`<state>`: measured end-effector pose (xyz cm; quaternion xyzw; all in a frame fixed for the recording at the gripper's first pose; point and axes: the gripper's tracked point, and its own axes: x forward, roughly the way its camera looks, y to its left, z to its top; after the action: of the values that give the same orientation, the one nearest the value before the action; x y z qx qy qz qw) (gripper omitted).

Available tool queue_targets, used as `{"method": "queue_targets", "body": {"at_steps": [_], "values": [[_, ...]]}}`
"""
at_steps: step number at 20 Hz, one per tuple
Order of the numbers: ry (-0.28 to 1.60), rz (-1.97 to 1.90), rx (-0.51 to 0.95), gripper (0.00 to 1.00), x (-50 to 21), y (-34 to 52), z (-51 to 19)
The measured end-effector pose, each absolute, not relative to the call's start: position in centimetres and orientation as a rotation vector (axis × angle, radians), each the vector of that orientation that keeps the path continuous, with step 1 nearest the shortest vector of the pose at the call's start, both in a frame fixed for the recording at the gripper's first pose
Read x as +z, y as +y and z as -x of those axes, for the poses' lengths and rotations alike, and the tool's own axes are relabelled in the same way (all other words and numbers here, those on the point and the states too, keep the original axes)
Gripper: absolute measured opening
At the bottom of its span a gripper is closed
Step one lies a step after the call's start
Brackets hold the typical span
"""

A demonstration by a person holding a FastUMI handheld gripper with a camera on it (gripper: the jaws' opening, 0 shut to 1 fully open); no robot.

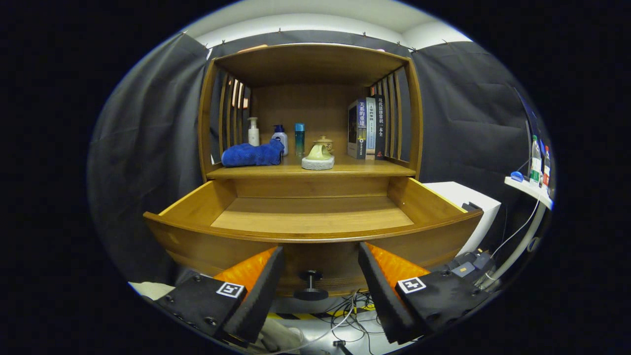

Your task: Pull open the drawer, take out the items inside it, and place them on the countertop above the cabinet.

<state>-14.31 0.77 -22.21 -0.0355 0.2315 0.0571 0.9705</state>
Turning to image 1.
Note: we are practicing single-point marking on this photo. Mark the dark monitor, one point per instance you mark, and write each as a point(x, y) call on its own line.
point(531, 125)

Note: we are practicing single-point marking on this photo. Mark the white side table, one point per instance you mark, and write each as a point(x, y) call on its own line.
point(527, 186)

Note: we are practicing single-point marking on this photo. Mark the white pump bottle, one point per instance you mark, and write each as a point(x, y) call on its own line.
point(254, 135)

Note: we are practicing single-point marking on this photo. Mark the black spine book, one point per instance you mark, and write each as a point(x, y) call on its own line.
point(380, 128)

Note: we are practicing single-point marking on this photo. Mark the small blue object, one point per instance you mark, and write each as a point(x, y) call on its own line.
point(517, 176)

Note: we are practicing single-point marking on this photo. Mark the wooden cabinet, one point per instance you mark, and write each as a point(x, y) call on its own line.
point(305, 61)

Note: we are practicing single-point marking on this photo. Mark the white lotion bottle blue cap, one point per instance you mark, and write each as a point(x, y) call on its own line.
point(282, 140)

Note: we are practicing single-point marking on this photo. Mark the yellow label power adapter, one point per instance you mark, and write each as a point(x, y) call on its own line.
point(463, 269)

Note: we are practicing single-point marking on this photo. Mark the blue towel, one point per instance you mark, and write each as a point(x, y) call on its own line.
point(249, 154)

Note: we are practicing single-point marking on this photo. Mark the wooden drawer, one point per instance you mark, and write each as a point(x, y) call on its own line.
point(315, 217)

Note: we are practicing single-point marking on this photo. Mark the wooden countertop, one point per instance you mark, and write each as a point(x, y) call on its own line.
point(365, 167)

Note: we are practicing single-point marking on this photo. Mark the white drawer unit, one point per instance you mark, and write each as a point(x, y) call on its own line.
point(463, 195)

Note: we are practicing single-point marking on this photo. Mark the beige lidded teacup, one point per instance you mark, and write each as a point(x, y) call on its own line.
point(327, 144)

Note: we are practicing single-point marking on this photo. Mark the dark grey power adapter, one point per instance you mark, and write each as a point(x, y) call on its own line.
point(482, 260)

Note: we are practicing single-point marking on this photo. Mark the teal blue bottle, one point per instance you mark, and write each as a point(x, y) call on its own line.
point(299, 140)

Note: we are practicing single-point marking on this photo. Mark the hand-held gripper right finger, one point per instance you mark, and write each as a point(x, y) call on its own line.
point(382, 296)

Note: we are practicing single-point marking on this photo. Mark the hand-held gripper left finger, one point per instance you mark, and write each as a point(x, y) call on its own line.
point(261, 298)

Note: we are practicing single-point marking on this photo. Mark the pale spine book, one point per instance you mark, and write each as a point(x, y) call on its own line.
point(370, 128)

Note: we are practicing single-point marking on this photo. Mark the red label water bottle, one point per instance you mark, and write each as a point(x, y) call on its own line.
point(546, 170)

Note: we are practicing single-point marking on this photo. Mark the blue spine book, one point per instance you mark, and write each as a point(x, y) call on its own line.
point(361, 128)

